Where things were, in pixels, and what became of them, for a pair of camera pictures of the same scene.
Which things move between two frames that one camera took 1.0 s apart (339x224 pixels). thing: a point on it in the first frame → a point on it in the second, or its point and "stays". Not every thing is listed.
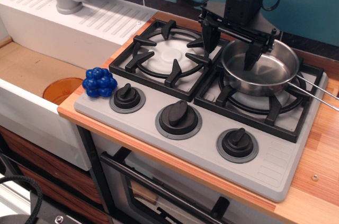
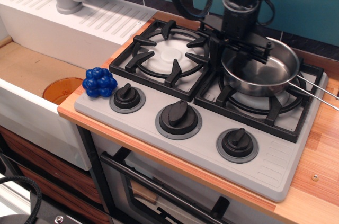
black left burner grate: [169, 58] stays
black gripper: [243, 19] → [237, 30]
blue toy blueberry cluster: [99, 82] stays
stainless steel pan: [271, 74] stays
